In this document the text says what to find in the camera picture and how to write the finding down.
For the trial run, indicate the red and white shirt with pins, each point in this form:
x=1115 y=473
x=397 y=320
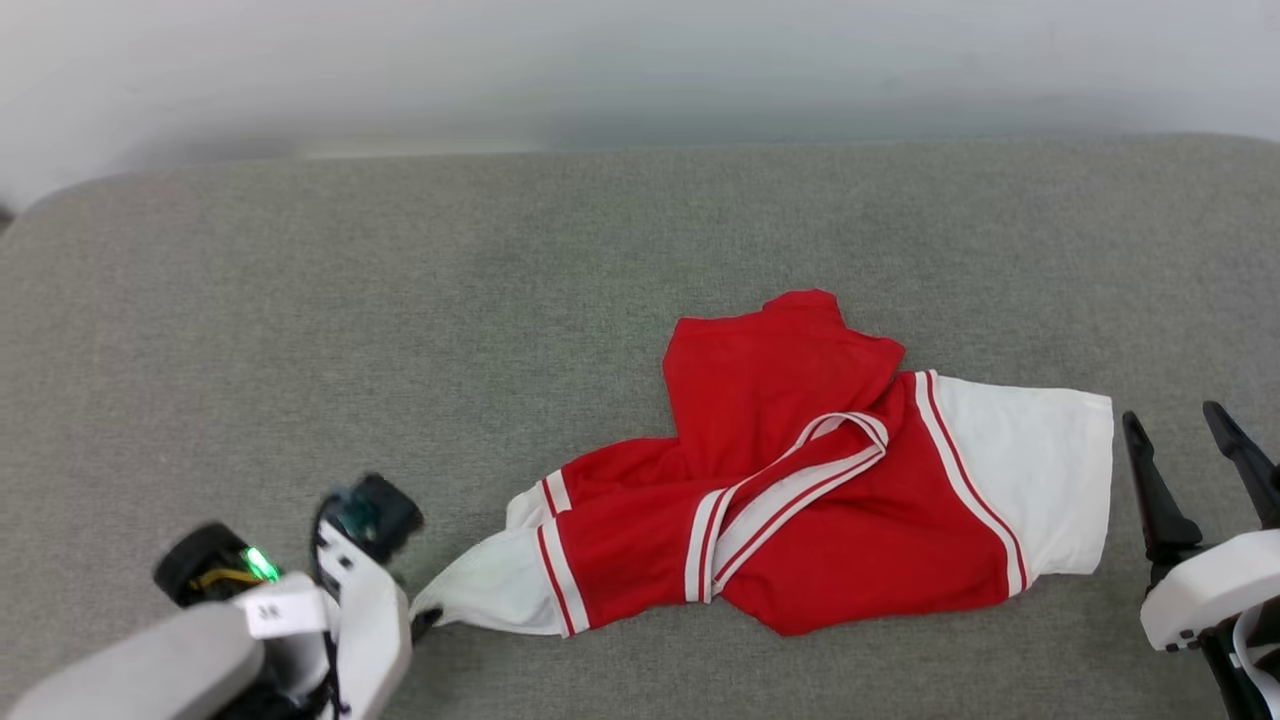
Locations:
x=800 y=500

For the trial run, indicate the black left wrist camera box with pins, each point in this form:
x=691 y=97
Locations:
x=390 y=515

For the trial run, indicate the white paper label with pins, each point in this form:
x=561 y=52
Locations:
x=285 y=610

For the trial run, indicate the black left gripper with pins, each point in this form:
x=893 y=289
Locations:
x=200 y=560

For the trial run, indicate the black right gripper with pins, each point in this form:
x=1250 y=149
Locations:
x=1225 y=670

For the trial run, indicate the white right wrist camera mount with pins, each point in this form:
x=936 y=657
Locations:
x=1210 y=590

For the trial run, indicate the grey fabric sofa cushion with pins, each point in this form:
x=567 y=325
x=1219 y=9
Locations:
x=400 y=350

